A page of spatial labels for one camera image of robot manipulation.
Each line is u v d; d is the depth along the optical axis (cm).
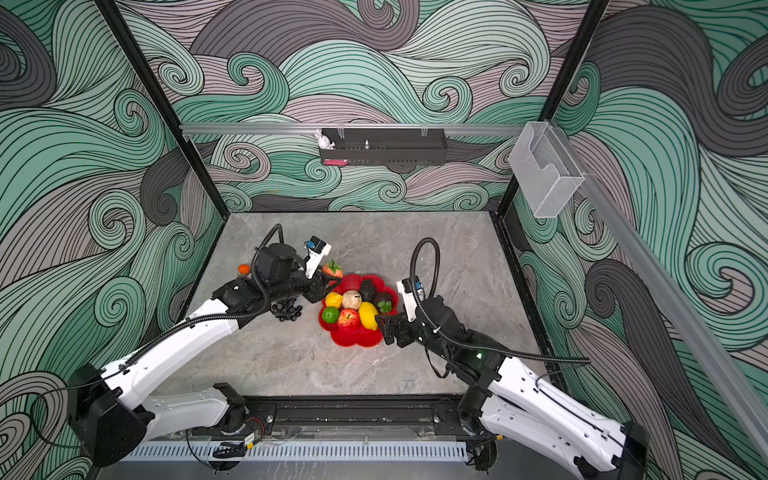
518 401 45
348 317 85
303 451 70
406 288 62
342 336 84
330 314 84
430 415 74
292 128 178
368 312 87
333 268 72
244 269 101
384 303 88
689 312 50
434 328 49
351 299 87
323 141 85
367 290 92
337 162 89
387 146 95
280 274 57
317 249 65
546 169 78
